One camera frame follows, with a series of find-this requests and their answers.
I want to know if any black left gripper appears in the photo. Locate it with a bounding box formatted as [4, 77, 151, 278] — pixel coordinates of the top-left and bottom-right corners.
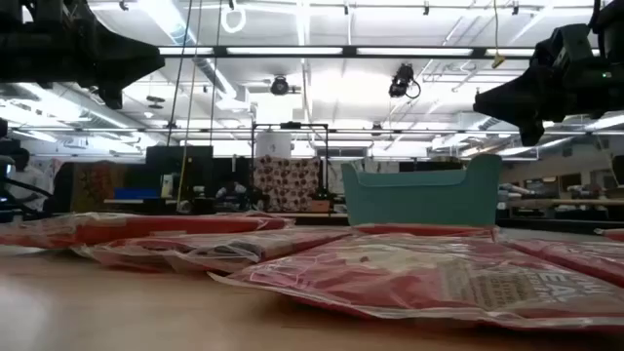
[62, 28, 166, 111]

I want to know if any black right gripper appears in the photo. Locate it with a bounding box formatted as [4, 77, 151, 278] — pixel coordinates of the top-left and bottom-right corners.
[473, 62, 604, 146]

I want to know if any red popcorn bag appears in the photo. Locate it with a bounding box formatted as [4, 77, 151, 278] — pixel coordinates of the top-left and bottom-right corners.
[499, 237, 624, 290]
[593, 227, 624, 243]
[0, 210, 296, 250]
[71, 227, 353, 275]
[208, 232, 624, 335]

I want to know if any brown patterned board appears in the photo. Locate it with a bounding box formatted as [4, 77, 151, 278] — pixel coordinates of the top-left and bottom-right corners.
[71, 161, 129, 214]

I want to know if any blue box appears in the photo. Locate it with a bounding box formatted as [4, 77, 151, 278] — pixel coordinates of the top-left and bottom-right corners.
[113, 186, 163, 202]

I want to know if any teal plastic basket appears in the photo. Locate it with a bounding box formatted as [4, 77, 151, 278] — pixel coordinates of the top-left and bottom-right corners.
[339, 153, 503, 228]

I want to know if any person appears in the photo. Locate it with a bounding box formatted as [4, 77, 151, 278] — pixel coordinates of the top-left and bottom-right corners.
[214, 178, 249, 213]
[5, 147, 54, 215]

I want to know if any white barrel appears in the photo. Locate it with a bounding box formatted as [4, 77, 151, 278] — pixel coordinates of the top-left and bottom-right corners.
[254, 130, 293, 159]

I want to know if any overhead LED light bar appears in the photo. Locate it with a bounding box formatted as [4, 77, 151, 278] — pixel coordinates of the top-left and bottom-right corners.
[158, 45, 537, 59]

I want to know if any flower patterned cloth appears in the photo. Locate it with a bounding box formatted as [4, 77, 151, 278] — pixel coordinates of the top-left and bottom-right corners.
[253, 155, 322, 214]

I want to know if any black hanging cable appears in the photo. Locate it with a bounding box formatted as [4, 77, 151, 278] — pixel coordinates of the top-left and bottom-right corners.
[209, 0, 223, 147]
[166, 0, 195, 147]

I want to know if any yellow hanging cord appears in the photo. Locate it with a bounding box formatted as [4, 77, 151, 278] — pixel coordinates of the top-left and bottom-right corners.
[490, 0, 507, 70]

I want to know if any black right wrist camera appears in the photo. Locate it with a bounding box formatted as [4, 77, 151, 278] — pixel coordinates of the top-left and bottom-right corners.
[533, 23, 599, 68]

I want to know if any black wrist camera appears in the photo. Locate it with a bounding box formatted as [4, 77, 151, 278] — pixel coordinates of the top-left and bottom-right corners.
[533, 23, 599, 68]
[19, 0, 95, 31]

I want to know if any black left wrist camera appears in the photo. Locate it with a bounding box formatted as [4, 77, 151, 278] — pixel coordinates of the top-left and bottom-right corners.
[19, 0, 95, 31]

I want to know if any black overhead camera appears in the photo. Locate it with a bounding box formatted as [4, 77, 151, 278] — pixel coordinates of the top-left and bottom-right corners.
[388, 62, 421, 100]

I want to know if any white hanging cable loop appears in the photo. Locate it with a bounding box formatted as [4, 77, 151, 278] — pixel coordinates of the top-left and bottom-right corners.
[220, 3, 248, 35]

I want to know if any black metal stand frame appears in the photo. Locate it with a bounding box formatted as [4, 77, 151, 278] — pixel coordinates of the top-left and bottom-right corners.
[250, 122, 331, 209]

